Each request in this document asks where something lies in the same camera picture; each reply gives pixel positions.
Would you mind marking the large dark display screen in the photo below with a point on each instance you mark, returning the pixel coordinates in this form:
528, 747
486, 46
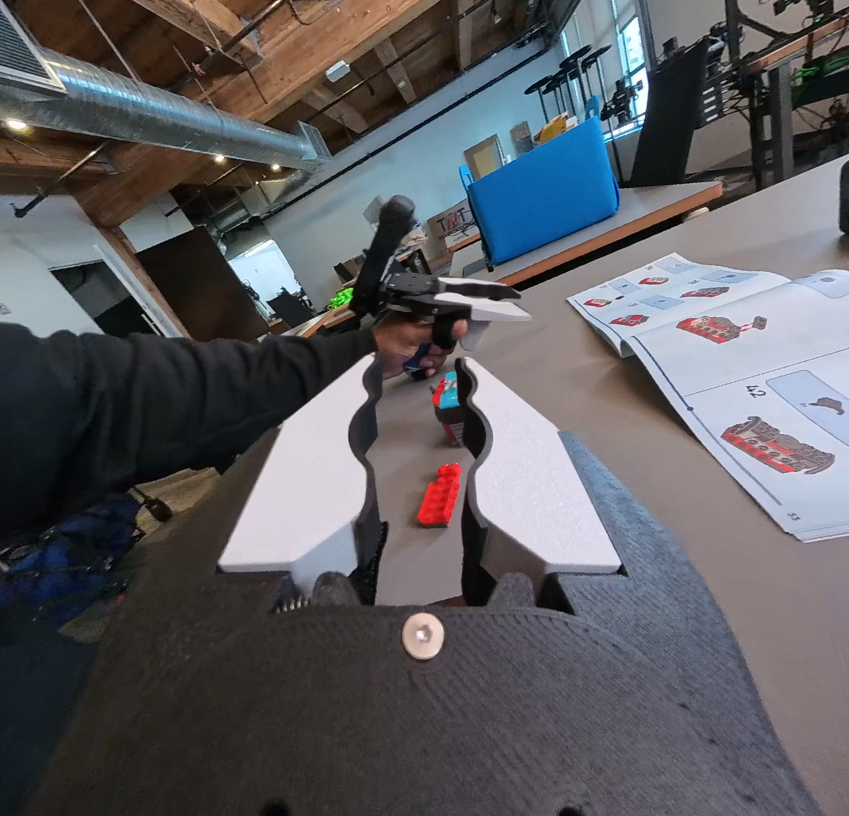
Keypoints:
199, 285

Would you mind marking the red and teal brick model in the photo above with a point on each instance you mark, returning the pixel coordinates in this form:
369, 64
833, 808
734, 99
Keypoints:
446, 398

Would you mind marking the black power station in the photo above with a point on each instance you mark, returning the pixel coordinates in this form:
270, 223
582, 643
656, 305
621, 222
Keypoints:
844, 199

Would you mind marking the yellow box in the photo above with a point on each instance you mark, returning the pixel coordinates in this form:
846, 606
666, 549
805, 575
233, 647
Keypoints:
554, 130

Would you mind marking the red and grey brick assembly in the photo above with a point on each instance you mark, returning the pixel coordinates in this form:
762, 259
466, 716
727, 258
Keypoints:
438, 498

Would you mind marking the blue fabric storage bin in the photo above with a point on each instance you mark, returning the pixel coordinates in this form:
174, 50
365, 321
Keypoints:
544, 193

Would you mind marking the white desk with wooden edge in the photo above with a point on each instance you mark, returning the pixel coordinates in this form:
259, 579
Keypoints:
663, 199

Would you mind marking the grey desk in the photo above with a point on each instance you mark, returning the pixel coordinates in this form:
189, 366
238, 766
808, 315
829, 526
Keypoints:
597, 431

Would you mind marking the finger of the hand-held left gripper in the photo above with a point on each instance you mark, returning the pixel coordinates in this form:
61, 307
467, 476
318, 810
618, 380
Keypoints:
457, 284
494, 311

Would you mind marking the person's left hand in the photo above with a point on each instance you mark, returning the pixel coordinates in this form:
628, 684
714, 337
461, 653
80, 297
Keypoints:
398, 345

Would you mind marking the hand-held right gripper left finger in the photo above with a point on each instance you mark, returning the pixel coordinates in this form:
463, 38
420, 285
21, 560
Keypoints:
305, 491

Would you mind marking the wooden standing desk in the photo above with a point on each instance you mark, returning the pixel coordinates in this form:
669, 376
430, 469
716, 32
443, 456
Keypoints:
782, 80

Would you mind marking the black mesh chair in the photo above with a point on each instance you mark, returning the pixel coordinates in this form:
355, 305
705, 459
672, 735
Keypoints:
666, 120

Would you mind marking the printed cardboard box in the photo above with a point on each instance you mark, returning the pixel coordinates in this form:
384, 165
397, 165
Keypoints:
451, 229

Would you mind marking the silver ventilation duct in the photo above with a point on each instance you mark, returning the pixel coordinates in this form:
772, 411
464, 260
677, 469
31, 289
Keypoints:
166, 120

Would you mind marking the framed brown board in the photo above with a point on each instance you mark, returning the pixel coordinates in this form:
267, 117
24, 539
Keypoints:
482, 158

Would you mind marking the person's left forearm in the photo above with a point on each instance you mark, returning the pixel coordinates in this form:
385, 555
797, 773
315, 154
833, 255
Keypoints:
166, 405

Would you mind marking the blue folding wagon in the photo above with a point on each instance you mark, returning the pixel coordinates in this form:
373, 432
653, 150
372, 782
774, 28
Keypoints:
60, 564

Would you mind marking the white ceiling access point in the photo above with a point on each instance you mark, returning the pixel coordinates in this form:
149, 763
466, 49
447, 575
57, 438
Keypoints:
337, 71

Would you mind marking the group of black bar stools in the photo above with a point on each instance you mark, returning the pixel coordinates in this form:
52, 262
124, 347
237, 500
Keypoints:
570, 80

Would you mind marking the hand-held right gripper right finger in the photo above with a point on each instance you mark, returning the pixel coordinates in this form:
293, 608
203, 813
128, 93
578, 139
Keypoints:
544, 498

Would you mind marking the brick instruction booklet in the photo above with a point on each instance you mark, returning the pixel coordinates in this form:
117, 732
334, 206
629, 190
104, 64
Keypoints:
729, 365

